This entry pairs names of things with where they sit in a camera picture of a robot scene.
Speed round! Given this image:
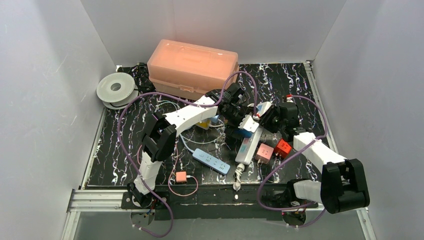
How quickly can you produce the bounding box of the red cube socket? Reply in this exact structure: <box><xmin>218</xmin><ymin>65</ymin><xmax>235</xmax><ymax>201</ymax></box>
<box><xmin>273</xmin><ymin>138</ymin><xmax>292</xmax><ymax>159</ymax></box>

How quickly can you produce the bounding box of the white long power strip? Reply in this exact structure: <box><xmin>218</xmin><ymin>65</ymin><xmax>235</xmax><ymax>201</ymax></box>
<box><xmin>235</xmin><ymin>101</ymin><xmax>273</xmax><ymax>165</ymax></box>

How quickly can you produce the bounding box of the pink plug adapter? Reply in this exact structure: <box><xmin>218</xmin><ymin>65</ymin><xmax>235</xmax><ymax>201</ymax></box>
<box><xmin>255</xmin><ymin>143</ymin><xmax>274</xmax><ymax>164</ymax></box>

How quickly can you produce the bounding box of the light blue power strip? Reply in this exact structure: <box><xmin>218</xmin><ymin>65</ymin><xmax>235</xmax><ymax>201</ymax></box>
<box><xmin>192</xmin><ymin>148</ymin><xmax>230</xmax><ymax>175</ymax></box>

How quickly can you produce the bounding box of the white twisted cord with plug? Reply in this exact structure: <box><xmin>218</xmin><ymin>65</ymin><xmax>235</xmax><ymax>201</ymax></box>
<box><xmin>233</xmin><ymin>163</ymin><xmax>247</xmax><ymax>193</ymax></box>

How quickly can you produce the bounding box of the pink translucent plastic storage box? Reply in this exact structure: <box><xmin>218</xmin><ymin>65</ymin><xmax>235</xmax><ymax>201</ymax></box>
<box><xmin>147</xmin><ymin>39</ymin><xmax>239</xmax><ymax>101</ymax></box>

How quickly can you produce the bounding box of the small pink usb charger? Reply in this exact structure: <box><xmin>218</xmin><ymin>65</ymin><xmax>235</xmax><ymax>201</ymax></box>
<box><xmin>175</xmin><ymin>171</ymin><xmax>188</xmax><ymax>184</ymax></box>

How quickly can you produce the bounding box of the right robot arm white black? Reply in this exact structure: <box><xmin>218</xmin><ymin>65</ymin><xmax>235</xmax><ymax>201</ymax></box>
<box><xmin>256</xmin><ymin>101</ymin><xmax>370</xmax><ymax>214</ymax></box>

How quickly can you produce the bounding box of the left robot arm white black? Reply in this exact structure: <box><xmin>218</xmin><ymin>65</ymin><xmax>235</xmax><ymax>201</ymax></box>
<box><xmin>134</xmin><ymin>83</ymin><xmax>258</xmax><ymax>196</ymax></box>

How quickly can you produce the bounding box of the blue plug adapter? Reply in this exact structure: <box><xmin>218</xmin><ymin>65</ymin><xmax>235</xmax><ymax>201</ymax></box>
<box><xmin>234</xmin><ymin>129</ymin><xmax>253</xmax><ymax>139</ymax></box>

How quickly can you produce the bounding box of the yellow cube socket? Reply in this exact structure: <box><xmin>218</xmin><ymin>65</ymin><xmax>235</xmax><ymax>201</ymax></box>
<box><xmin>196</xmin><ymin>120</ymin><xmax>211</xmax><ymax>130</ymax></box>

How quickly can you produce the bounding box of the small light blue charger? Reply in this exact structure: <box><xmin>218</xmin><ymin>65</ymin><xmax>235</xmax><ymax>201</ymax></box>
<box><xmin>210</xmin><ymin>115</ymin><xmax>220</xmax><ymax>124</ymax></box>

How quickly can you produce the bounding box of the grey filament spool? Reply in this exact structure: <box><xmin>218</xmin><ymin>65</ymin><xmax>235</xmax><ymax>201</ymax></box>
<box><xmin>96</xmin><ymin>72</ymin><xmax>139</xmax><ymax>110</ymax></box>

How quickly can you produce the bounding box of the coiled light blue cable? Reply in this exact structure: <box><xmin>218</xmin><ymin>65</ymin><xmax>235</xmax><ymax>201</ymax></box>
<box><xmin>180</xmin><ymin>134</ymin><xmax>196</xmax><ymax>154</ymax></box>

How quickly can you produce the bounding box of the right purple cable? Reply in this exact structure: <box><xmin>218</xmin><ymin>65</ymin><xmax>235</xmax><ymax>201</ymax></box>
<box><xmin>256</xmin><ymin>95</ymin><xmax>329</xmax><ymax>229</ymax></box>

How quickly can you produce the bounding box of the purple cable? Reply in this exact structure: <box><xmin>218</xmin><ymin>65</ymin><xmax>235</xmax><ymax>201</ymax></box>
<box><xmin>117</xmin><ymin>70</ymin><xmax>259</xmax><ymax>238</ymax></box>
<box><xmin>256</xmin><ymin>95</ymin><xmax>329</xmax><ymax>229</ymax></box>

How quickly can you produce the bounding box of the thin pink usb cable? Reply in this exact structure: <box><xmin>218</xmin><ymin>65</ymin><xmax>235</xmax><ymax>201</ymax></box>
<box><xmin>167</xmin><ymin>145</ymin><xmax>200</xmax><ymax>198</ymax></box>

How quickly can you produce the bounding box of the thin white usb cable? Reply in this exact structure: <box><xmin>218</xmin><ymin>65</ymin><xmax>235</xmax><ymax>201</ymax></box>
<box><xmin>155</xmin><ymin>100</ymin><xmax>229</xmax><ymax>145</ymax></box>

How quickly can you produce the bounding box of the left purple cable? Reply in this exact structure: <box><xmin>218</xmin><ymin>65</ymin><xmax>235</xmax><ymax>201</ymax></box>
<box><xmin>117</xmin><ymin>70</ymin><xmax>259</xmax><ymax>238</ymax></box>

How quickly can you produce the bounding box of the aluminium frame rail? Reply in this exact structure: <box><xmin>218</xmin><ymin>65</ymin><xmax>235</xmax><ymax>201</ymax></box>
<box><xmin>67</xmin><ymin>189</ymin><xmax>125</xmax><ymax>212</ymax></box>

